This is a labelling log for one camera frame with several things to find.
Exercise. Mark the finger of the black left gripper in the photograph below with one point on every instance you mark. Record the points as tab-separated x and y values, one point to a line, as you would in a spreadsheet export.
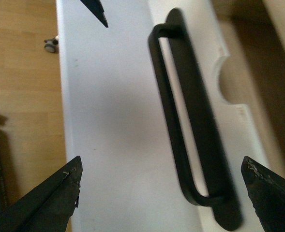
97	10

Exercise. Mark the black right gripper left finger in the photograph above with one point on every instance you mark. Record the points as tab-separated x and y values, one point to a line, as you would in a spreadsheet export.
49	206

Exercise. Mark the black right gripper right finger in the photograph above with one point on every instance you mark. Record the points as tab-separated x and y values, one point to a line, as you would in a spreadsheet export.
266	191

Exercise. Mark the black drawer handle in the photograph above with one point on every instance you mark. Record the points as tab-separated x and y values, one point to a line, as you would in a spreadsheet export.
222	197

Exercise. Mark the white drawer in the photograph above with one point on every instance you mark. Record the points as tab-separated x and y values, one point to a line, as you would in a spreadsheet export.
114	118

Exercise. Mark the wooden two-drawer cabinet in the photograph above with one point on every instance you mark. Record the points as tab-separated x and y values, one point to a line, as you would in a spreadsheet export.
254	73

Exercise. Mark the grey caster wheel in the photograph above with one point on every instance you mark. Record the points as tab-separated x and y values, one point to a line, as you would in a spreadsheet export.
51	44

